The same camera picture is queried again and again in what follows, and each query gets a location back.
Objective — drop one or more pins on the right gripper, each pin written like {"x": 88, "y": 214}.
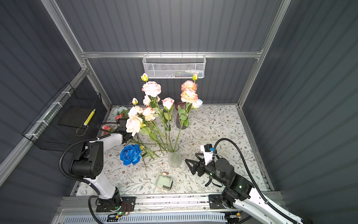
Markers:
{"x": 202, "y": 163}

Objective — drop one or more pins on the cream rose stem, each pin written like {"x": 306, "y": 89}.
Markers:
{"x": 136, "y": 124}

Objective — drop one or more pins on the cream white flower spray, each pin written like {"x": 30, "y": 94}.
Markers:
{"x": 139, "y": 112}

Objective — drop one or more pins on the clear frosted glass vase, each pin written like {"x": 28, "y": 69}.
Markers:
{"x": 174, "y": 157}

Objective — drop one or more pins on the dark red glass vase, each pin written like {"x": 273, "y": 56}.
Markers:
{"x": 178, "y": 106}

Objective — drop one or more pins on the pink rose stem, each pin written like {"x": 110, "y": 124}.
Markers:
{"x": 167, "y": 107}

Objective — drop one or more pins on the pink peony flower spray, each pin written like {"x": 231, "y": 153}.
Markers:
{"x": 153, "y": 89}

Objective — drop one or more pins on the white blue rose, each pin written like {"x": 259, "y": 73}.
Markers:
{"x": 197, "y": 104}

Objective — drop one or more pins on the orange pink peony spray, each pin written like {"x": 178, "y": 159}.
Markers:
{"x": 188, "y": 95}

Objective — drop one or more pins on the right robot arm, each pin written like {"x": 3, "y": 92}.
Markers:
{"x": 241, "y": 194}

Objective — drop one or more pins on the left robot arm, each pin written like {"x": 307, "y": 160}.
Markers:
{"x": 87, "y": 166}

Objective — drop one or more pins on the flower bunch on table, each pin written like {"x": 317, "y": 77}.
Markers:
{"x": 119, "y": 112}

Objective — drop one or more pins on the tubes in white basket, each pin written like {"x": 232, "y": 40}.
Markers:
{"x": 185, "y": 73}

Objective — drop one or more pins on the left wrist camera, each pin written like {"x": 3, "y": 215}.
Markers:
{"x": 121, "y": 125}

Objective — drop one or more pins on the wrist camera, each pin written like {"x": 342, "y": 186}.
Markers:
{"x": 121, "y": 125}
{"x": 209, "y": 153}

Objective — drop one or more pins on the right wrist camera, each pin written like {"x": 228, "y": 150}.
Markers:
{"x": 209, "y": 153}

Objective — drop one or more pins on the black wire wall basket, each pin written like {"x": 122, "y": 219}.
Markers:
{"x": 62, "y": 124}

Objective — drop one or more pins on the aluminium front rail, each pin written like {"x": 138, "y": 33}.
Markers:
{"x": 158, "y": 203}

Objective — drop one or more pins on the white wire wall basket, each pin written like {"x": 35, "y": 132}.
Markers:
{"x": 157, "y": 67}

